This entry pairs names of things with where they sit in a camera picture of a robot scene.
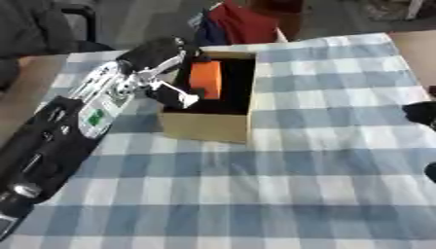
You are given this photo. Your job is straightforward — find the orange rectangular block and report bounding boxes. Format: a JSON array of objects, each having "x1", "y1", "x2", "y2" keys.
[{"x1": 189, "y1": 60, "x2": 225, "y2": 100}]

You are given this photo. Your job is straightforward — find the tan cardboard box black inside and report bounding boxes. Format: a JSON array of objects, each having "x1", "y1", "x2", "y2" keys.
[{"x1": 158, "y1": 51, "x2": 259, "y2": 144}]

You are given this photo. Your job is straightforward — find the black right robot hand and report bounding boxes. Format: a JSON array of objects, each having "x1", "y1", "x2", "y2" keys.
[{"x1": 400, "y1": 100, "x2": 436, "y2": 132}]

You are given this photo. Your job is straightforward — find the person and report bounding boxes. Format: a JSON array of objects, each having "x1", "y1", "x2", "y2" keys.
[{"x1": 0, "y1": 0, "x2": 75, "y2": 93}]

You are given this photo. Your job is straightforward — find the red cloth bag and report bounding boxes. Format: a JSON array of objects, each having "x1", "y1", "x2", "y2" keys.
[{"x1": 192, "y1": 0, "x2": 290, "y2": 47}]

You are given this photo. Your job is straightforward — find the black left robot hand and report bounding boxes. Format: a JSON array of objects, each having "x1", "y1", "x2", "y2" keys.
[{"x1": 114, "y1": 36, "x2": 204, "y2": 110}]

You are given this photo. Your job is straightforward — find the black chair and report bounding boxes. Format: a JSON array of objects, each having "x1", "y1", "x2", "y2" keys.
[{"x1": 55, "y1": 3, "x2": 116, "y2": 53}]

